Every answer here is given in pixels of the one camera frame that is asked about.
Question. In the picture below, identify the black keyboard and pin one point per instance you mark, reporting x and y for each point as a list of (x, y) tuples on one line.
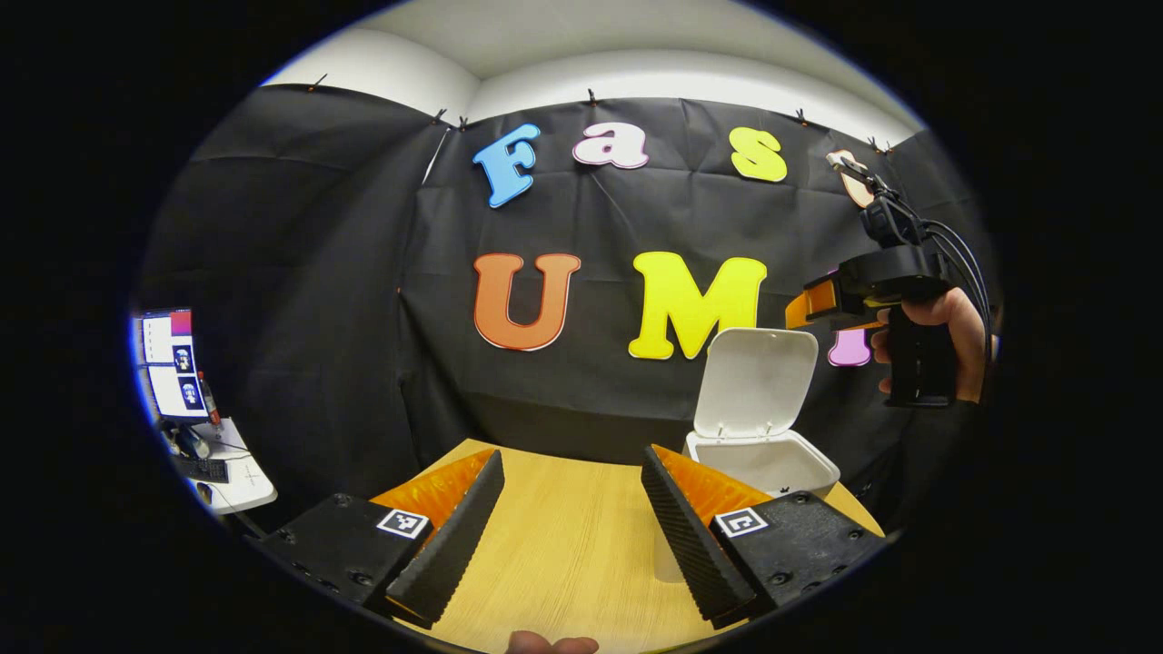
[(204, 470)]

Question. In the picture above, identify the wooden desktop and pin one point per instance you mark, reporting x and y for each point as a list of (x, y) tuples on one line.
[(563, 545)]

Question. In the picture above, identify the computer monitor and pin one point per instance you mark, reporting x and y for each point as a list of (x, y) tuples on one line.
[(168, 363)]

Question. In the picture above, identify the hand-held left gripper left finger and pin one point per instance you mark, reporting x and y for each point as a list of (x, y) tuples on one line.
[(454, 545)]

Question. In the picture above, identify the white desktop garbage bin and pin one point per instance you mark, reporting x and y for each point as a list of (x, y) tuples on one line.
[(759, 381)]

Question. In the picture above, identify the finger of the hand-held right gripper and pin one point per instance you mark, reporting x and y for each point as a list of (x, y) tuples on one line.
[(813, 302), (861, 324)]

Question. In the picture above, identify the black backdrop cloth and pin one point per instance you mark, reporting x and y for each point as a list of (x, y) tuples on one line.
[(318, 318)]

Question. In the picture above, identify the white side desk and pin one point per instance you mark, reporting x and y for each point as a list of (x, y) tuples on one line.
[(241, 481)]

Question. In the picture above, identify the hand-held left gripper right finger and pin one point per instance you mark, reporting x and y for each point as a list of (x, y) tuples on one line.
[(690, 545)]

